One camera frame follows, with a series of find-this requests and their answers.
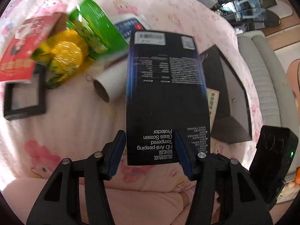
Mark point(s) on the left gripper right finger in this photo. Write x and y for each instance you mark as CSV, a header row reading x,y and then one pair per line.
x,y
220,178

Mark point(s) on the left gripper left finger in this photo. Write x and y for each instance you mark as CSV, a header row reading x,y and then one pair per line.
x,y
59,200

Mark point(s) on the black screen protector box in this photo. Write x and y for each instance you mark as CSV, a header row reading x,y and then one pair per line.
x,y
165,94

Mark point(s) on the white wet wipes pack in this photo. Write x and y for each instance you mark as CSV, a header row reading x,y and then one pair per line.
x,y
128,22

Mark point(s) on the beige printed card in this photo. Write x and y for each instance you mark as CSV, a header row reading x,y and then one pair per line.
x,y
212,98

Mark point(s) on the grey padded headboard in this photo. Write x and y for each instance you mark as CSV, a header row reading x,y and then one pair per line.
x,y
276,105

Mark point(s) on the black Daphne shoe box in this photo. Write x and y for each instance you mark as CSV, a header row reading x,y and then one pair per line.
x,y
232,122

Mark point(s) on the white paper roll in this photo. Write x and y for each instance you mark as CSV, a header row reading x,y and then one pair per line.
x,y
111,83

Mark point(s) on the open clothes closet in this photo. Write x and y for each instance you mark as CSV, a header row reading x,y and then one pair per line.
x,y
245,15

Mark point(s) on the yellow snack packet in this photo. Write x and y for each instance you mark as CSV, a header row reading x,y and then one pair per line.
x,y
63,55

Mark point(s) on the red booklet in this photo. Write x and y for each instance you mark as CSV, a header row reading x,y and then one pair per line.
x,y
16,63

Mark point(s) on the green snack packet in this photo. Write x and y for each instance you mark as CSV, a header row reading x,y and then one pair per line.
x,y
101,36

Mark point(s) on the small black frame box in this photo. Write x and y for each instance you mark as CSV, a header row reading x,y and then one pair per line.
x,y
22,100

